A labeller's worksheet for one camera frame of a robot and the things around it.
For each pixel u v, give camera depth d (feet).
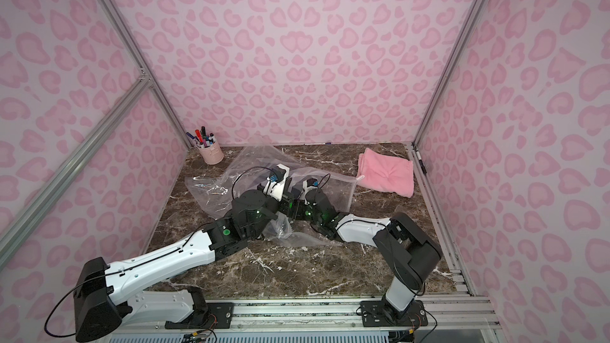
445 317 2.40
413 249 1.54
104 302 1.26
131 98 2.72
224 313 2.41
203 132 3.48
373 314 2.31
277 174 1.89
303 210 2.57
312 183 2.65
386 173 3.40
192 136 3.39
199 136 3.38
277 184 1.86
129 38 2.69
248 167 3.61
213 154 3.55
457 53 2.83
